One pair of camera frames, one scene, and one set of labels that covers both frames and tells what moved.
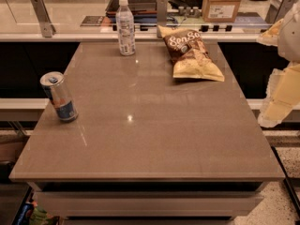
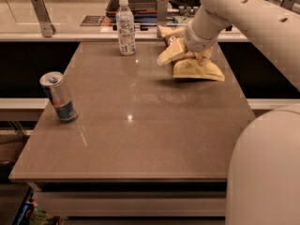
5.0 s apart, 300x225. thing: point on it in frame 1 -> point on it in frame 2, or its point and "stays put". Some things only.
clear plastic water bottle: x=126 y=27 stays put
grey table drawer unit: x=148 y=202 stays put
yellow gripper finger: x=274 y=29 -> x=200 y=39
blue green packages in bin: x=33 y=215 stays put
